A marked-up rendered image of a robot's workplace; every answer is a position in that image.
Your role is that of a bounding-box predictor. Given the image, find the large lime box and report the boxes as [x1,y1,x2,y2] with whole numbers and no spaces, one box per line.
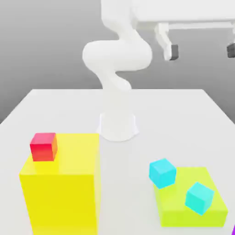
[153,166,229,228]

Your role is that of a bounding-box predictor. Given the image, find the large yellow box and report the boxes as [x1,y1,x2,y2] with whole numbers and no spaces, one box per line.
[19,133,101,235]

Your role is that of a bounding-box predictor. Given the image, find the small cyan cube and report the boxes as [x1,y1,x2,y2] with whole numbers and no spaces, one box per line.
[148,158,177,190]
[185,181,215,216]

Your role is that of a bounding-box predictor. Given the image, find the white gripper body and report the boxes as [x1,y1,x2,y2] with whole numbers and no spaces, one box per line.
[130,0,235,31]

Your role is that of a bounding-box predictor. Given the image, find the small red cube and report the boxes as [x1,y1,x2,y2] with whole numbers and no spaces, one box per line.
[29,132,58,162]

